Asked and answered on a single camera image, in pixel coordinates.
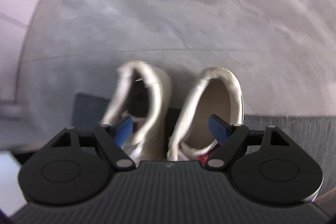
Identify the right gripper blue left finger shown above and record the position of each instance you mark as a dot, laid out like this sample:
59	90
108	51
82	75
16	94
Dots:
110	140

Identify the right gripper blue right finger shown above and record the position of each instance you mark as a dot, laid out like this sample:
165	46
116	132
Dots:
230	139

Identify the grey-white swoosh sneaker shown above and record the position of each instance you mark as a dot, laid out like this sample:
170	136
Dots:
217	91
143	93

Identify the grey rug with yellow line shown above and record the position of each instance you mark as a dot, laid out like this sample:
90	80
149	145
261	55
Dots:
316	135

